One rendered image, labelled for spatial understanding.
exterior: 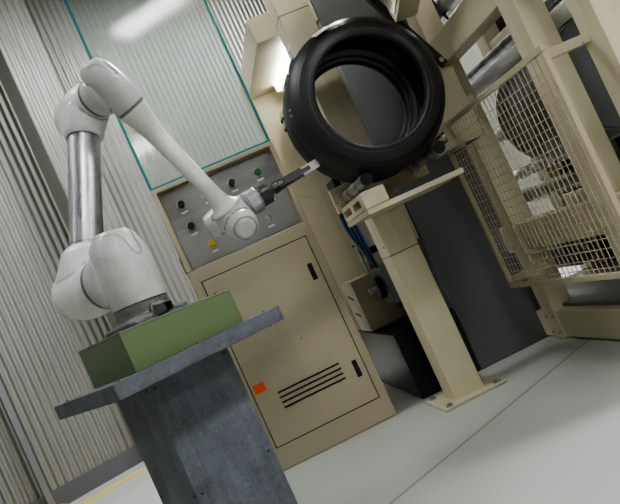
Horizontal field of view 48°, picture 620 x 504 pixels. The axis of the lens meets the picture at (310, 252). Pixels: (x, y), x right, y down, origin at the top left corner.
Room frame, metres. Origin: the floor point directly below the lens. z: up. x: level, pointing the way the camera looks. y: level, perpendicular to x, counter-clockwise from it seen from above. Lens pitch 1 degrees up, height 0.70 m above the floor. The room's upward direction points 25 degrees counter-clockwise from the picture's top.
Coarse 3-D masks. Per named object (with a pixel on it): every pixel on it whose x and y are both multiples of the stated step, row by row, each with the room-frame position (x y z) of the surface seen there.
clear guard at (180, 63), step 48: (96, 0) 2.88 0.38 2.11; (144, 0) 2.91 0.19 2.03; (192, 0) 2.94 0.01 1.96; (96, 48) 2.87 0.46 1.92; (144, 48) 2.89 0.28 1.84; (192, 48) 2.92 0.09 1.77; (144, 96) 2.88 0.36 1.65; (192, 96) 2.91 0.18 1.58; (240, 96) 2.94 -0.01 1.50; (144, 144) 2.87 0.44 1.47; (192, 144) 2.90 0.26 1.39; (240, 144) 2.93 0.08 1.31
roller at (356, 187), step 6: (366, 174) 2.32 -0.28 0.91; (360, 180) 2.32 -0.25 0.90; (366, 180) 2.32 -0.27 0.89; (372, 180) 2.32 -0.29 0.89; (354, 186) 2.42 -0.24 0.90; (360, 186) 2.36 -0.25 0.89; (366, 186) 2.34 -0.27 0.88; (348, 192) 2.53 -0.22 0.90; (354, 192) 2.47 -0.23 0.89; (360, 192) 2.47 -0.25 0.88; (348, 198) 2.60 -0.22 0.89
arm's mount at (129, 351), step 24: (168, 312) 1.75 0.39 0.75; (192, 312) 1.78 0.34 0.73; (216, 312) 1.82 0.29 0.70; (120, 336) 1.66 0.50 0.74; (144, 336) 1.69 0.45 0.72; (168, 336) 1.73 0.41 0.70; (192, 336) 1.77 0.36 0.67; (96, 360) 1.83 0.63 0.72; (120, 360) 1.71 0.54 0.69; (144, 360) 1.68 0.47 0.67; (96, 384) 1.89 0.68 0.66
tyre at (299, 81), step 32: (352, 32) 2.33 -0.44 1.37; (384, 32) 2.34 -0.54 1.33; (320, 64) 2.58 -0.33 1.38; (352, 64) 2.63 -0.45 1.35; (384, 64) 2.61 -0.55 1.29; (416, 64) 2.37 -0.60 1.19; (288, 96) 2.34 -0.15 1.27; (416, 96) 2.61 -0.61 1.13; (288, 128) 2.46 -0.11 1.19; (320, 128) 2.29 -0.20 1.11; (416, 128) 2.34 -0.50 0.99; (320, 160) 2.37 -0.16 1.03; (352, 160) 2.32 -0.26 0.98; (384, 160) 2.32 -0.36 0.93
